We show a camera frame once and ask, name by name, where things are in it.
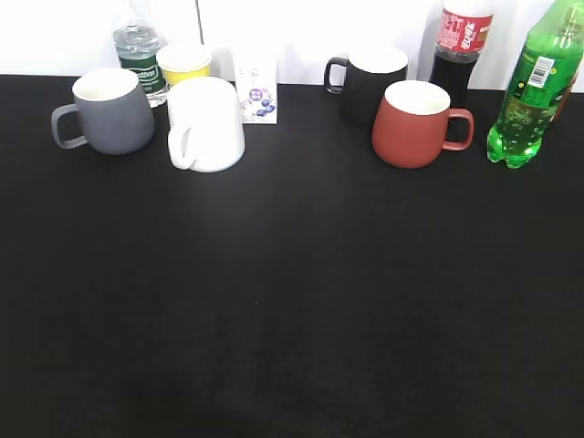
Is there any cola bottle red label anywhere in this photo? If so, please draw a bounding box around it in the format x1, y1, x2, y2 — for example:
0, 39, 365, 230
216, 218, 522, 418
429, 0, 495, 108

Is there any green soda bottle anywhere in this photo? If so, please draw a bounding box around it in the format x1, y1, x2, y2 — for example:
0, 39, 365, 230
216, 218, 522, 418
486, 0, 583, 169

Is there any black ceramic mug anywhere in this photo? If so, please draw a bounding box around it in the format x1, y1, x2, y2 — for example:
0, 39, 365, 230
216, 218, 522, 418
323, 45, 409, 129

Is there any yellow paper cup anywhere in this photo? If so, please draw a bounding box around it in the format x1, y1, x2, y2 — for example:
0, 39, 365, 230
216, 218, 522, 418
156, 42, 212, 87

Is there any grey ceramic mug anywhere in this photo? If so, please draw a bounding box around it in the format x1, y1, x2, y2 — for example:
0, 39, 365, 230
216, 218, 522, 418
51, 68, 155, 155

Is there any white ceramic mug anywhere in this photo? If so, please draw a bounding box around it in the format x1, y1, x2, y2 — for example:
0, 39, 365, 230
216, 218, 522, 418
167, 77, 245, 172

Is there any clear Cestbon water bottle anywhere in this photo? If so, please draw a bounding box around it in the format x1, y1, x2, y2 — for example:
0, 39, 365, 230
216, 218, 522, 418
112, 1, 168, 108

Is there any red ceramic mug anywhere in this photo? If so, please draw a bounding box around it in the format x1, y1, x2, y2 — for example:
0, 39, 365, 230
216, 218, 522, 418
371, 80, 475, 169

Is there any white blueberry milk carton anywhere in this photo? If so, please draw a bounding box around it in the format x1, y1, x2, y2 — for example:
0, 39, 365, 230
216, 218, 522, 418
233, 46, 278, 125

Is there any brown iced tea bottle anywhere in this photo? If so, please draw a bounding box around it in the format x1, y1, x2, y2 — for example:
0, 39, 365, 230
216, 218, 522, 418
553, 70, 579, 121

